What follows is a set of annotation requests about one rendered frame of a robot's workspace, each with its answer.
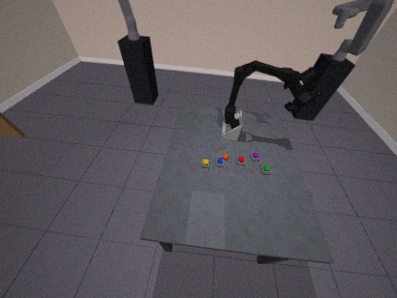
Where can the red button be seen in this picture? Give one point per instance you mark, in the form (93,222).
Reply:
(240,161)

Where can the yellow button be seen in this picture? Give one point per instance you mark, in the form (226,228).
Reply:
(205,163)

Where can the green button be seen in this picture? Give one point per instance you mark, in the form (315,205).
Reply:
(265,169)

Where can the blue button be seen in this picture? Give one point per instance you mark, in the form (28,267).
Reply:
(219,162)

